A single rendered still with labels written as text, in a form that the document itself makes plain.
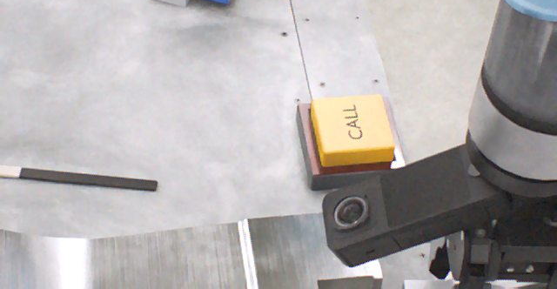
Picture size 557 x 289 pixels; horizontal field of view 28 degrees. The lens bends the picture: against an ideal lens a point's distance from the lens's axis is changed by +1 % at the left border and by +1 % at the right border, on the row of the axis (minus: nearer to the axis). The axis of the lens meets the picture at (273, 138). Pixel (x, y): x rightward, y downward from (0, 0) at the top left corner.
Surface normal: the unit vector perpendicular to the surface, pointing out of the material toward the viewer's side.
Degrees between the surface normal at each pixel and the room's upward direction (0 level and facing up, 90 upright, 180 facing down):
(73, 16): 0
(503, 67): 90
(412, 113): 0
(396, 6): 0
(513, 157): 90
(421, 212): 30
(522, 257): 90
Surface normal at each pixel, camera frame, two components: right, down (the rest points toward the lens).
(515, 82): -0.72, 0.51
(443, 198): -0.46, -0.54
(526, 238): 0.04, -0.64
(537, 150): -0.24, 0.73
